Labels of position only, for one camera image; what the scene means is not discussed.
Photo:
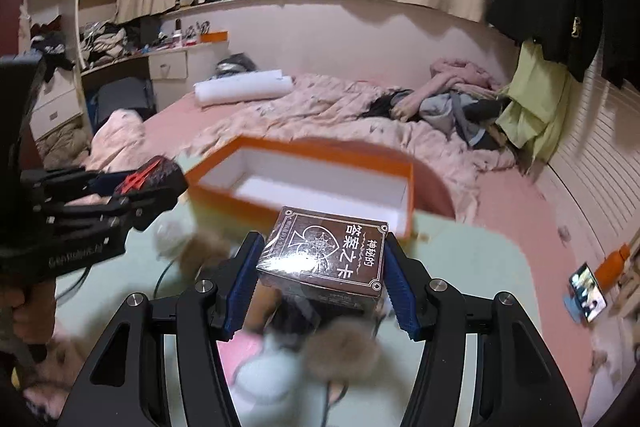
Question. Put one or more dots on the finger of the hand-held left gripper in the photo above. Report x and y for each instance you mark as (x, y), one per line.
(145, 209)
(75, 182)

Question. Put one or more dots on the dark grey bag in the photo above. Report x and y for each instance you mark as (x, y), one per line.
(235, 64)

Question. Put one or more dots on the smartphone with lit screen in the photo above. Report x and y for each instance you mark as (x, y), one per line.
(587, 292)

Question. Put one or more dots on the white drawer cabinet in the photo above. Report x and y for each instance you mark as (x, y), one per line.
(55, 107)

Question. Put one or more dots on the white desk with drawer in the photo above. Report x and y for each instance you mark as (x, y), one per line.
(167, 67)

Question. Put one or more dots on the black crumpled cloth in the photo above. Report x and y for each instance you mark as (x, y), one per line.
(50, 49)

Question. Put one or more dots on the black block red character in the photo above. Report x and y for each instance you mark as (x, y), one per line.
(150, 177)

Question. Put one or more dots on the yellow-green hanging cloth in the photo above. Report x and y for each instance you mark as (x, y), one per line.
(535, 97)

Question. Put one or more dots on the black lace cloth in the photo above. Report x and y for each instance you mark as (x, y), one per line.
(295, 322)

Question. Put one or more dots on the white paper roll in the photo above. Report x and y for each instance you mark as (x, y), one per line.
(240, 89)

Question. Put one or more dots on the orange cardboard box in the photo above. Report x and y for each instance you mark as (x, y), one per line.
(325, 187)

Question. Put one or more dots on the dark crumpled garment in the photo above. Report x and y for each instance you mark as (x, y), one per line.
(385, 104)

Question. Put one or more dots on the person's left hand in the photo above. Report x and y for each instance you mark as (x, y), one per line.
(30, 312)

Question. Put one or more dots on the brown fur pom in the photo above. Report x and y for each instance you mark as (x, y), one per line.
(345, 347)

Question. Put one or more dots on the blue phone stand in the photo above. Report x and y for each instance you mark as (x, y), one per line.
(572, 307)

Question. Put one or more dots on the beige crumpled clothes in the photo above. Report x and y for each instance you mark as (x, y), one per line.
(107, 42)

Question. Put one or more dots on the pink crumpled garment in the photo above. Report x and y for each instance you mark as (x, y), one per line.
(460, 77)

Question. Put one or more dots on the grey crumpled garment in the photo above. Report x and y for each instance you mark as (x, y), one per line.
(440, 107)

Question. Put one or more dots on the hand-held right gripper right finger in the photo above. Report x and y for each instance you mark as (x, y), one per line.
(402, 292)

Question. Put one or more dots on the peach plush ball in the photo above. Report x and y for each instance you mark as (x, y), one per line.
(260, 307)

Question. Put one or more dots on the small orange storage box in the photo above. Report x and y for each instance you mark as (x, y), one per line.
(214, 37)

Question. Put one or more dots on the small clear plastic piece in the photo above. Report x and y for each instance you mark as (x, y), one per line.
(565, 232)

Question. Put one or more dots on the white plush toy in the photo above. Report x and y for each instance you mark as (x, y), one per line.
(270, 372)

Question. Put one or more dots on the orange bottle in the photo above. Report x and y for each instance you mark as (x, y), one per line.
(615, 269)

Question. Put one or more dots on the beige fur pom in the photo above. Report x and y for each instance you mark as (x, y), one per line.
(200, 254)

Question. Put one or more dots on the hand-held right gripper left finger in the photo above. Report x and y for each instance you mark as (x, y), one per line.
(242, 287)

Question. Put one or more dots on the brown card box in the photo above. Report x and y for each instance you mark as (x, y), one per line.
(325, 252)

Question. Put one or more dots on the dark chair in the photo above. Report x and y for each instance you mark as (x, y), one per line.
(120, 99)

